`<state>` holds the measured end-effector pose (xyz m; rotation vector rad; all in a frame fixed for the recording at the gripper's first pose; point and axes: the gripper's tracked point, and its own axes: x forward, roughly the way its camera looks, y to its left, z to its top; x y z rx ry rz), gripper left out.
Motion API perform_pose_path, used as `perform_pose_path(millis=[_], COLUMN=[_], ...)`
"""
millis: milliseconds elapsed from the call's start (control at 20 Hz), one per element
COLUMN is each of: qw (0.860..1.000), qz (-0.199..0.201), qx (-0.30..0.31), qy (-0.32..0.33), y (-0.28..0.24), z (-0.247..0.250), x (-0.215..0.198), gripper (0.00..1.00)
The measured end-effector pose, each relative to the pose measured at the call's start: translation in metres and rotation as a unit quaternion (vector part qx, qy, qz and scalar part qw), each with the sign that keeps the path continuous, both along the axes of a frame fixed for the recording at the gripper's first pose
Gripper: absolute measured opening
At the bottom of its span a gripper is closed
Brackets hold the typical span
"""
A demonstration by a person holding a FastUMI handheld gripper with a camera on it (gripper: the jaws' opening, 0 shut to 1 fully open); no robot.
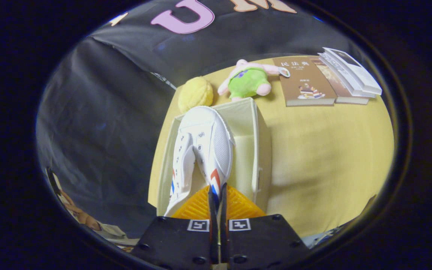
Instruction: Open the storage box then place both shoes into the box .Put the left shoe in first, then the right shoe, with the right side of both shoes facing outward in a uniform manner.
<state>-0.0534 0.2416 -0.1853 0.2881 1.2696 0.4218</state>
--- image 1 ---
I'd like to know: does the yellow plush ball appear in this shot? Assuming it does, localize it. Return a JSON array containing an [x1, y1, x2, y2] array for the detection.
[[178, 76, 214, 114]]

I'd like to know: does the black backdrop cloth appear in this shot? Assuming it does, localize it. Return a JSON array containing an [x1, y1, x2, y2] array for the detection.
[[36, 0, 351, 239]]

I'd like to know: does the white canvas shoe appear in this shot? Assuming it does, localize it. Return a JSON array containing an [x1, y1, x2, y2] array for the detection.
[[163, 106, 236, 217]]

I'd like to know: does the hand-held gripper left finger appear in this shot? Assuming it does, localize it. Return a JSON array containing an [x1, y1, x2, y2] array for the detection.
[[130, 184, 219, 270]]

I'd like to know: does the brown illustrated book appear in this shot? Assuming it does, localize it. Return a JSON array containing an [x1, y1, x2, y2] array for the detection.
[[272, 56, 337, 107]]

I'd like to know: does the green and pink plush toy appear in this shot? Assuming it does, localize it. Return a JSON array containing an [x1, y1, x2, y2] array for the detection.
[[218, 59, 291, 102]]

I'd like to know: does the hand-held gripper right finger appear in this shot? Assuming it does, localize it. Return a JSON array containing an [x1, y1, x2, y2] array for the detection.
[[219, 183, 310, 270]]

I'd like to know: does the white booklet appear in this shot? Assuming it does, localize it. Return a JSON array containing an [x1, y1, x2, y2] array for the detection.
[[323, 47, 383, 95], [318, 52, 376, 99]]

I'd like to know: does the beige fabric storage box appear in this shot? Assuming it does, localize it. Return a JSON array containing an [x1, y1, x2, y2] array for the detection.
[[157, 97, 273, 217]]

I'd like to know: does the orange printed sheet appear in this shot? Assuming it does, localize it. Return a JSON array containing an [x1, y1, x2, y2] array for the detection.
[[46, 167, 138, 248]]

